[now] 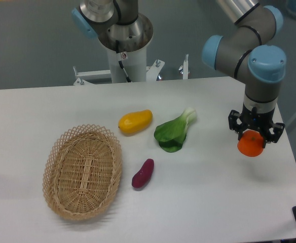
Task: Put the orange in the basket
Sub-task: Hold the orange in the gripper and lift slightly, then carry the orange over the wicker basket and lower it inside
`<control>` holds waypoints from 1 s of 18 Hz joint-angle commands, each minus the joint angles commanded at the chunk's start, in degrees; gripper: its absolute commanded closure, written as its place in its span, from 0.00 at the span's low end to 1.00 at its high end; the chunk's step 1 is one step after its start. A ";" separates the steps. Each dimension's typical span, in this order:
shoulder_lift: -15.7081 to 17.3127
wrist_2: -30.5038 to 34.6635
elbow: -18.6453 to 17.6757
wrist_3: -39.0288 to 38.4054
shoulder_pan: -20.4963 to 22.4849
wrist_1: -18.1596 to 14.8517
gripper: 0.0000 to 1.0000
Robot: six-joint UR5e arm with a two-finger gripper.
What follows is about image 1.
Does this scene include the purple sweet potato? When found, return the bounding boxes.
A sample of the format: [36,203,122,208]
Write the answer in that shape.
[131,158,155,189]

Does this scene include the green bok choy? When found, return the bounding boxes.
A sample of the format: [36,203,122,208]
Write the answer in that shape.
[154,107,197,153]

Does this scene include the black cable on pedestal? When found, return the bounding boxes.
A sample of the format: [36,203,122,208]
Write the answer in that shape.
[115,39,133,83]

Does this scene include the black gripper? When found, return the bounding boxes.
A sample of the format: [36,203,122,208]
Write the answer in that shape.
[228,100,285,148]

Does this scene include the yellow mango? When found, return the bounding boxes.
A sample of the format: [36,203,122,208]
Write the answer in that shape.
[118,109,153,135]

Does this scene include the woven wicker basket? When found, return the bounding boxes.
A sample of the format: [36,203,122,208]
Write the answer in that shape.
[43,125,122,221]

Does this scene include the orange fruit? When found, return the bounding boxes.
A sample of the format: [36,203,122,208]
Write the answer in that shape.
[237,130,264,157]

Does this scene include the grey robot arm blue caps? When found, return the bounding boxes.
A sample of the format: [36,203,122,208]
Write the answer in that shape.
[71,1,286,146]

